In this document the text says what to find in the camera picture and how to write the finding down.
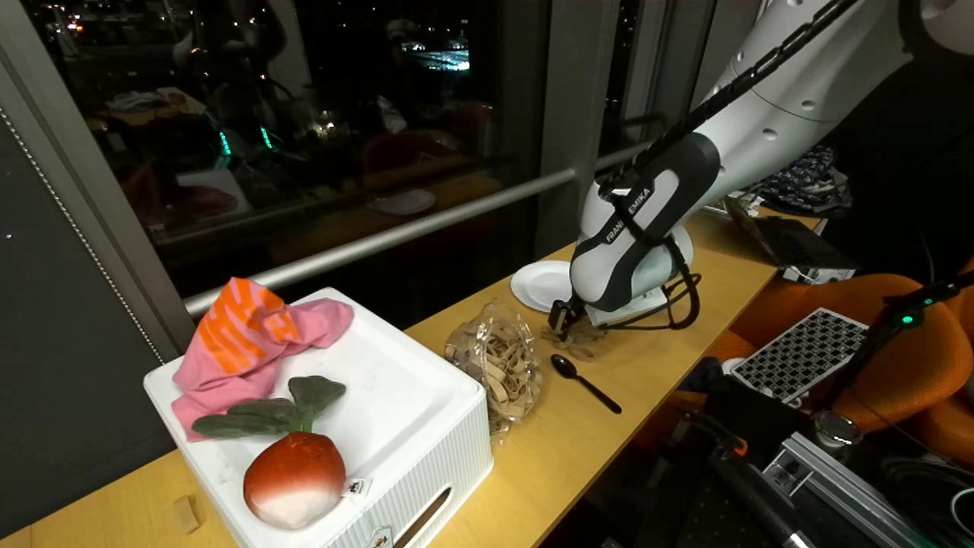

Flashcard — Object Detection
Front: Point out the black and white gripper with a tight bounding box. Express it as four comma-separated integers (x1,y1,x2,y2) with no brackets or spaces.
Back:
547,133,719,338

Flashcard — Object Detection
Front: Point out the clear bag of rubber bands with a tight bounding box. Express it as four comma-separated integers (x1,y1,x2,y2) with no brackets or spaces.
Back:
445,305,541,431

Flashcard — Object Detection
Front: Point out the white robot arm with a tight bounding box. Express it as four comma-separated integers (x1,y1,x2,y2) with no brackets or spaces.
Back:
547,0,974,340

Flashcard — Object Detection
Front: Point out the white paper plate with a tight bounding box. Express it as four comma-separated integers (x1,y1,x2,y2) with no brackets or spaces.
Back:
512,262,572,313

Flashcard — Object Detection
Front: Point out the black plastic spoon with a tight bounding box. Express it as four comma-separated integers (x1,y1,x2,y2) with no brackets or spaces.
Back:
551,354,620,414

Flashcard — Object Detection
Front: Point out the metal window handrail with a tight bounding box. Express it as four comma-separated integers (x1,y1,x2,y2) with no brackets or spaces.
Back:
179,141,651,317

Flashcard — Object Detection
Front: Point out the white plastic box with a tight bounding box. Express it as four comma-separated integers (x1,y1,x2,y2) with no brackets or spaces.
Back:
144,290,493,548

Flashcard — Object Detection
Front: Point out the dark laptop on desk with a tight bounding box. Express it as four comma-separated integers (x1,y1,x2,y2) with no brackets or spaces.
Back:
723,197,859,287

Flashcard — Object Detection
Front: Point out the red plush radish toy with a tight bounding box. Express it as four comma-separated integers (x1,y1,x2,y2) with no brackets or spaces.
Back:
191,375,346,528

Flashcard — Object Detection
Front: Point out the pink and orange cloth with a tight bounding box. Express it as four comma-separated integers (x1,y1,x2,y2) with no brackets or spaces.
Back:
169,277,353,438

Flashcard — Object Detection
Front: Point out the orange chair near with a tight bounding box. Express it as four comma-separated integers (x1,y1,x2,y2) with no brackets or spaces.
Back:
708,275,971,451

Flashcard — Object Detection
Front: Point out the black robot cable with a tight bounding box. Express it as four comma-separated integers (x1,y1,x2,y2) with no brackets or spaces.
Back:
595,176,705,331

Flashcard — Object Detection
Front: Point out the aluminium extrusion rail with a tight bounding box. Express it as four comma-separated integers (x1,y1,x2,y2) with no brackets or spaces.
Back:
760,431,934,548

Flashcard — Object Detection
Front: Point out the black articulated camera stand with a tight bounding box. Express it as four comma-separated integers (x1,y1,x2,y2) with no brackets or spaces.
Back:
812,270,974,451

